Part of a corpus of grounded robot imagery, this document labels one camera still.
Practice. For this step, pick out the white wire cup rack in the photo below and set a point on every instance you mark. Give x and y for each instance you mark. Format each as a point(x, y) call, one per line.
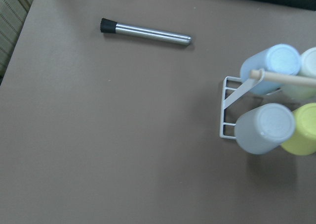
point(236, 99)

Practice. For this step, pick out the grey blue cup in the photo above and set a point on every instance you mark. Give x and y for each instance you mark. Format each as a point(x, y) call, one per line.
point(263, 129)

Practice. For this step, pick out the light blue cup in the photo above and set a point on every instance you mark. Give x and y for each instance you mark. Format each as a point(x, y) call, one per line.
point(280, 58)

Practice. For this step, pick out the yellow cup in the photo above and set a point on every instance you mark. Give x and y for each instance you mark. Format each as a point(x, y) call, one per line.
point(303, 141)

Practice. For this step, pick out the steel muddler black tip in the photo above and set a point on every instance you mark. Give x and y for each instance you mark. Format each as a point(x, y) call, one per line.
point(112, 27)

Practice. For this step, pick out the wooden rack handle rod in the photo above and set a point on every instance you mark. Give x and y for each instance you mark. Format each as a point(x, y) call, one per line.
point(282, 78)

